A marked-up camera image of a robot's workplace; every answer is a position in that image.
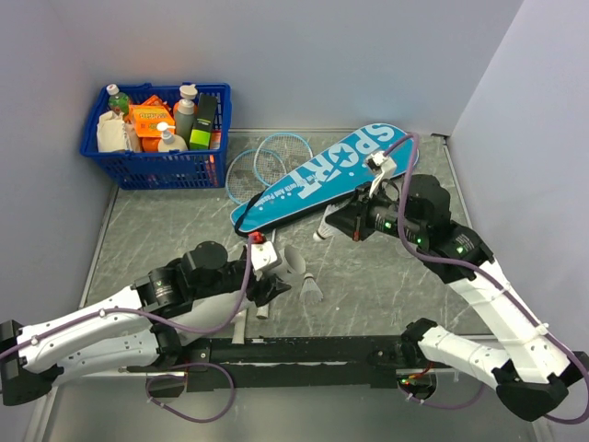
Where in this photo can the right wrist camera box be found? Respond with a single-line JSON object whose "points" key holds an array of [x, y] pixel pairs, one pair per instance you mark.
{"points": [[380, 165]]}

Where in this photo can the black and green box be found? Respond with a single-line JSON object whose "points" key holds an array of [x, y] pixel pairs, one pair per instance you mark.
{"points": [[203, 123]]}

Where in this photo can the beige cloth bag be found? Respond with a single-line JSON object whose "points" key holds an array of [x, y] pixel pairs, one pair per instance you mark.
{"points": [[115, 135]]}

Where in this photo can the orange round item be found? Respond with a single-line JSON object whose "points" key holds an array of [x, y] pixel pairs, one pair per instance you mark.
{"points": [[150, 144]]}

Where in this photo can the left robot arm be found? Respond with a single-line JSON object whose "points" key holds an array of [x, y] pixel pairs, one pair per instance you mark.
{"points": [[147, 323]]}

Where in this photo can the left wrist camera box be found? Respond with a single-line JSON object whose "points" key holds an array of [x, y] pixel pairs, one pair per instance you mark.
{"points": [[264, 255]]}

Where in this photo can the small white pump bottle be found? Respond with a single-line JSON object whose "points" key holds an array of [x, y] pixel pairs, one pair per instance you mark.
{"points": [[168, 141]]}

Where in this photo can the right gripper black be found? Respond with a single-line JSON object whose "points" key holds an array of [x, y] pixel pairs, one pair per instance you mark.
{"points": [[348, 220]]}

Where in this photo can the white shuttlecock on table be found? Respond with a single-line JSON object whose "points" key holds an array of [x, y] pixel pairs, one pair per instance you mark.
{"points": [[310, 292]]}

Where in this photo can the blue racket behind cover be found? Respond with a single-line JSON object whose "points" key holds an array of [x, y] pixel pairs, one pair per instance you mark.
{"points": [[278, 154]]}

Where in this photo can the grey bottle white pump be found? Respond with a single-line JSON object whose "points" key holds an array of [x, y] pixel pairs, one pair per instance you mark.
{"points": [[184, 111]]}

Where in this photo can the green bottle white cap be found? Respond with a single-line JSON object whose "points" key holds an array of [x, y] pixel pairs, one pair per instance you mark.
{"points": [[118, 101]]}

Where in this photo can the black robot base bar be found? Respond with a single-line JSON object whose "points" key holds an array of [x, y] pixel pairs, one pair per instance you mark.
{"points": [[280, 362]]}

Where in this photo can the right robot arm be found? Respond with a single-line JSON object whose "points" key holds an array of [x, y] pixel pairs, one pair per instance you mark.
{"points": [[531, 371]]}

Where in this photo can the white shuttlecock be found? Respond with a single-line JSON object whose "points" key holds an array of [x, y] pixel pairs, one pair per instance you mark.
{"points": [[310, 292], [325, 230]]}

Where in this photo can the white shuttlecock tube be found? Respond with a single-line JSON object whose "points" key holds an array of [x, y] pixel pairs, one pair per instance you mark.
{"points": [[212, 314]]}

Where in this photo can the blue SPORT racket cover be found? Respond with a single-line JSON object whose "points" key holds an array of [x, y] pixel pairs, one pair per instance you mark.
{"points": [[329, 176]]}

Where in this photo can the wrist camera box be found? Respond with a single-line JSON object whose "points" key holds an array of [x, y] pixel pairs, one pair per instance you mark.
{"points": [[380, 165], [264, 255]]}

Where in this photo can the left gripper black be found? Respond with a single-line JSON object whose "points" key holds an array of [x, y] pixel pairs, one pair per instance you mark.
{"points": [[262, 295]]}

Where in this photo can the blue racket near basket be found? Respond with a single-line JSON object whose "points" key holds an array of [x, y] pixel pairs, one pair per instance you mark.
{"points": [[251, 172]]}

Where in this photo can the orange snack box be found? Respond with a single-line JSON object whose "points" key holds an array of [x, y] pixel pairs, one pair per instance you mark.
{"points": [[145, 119]]}

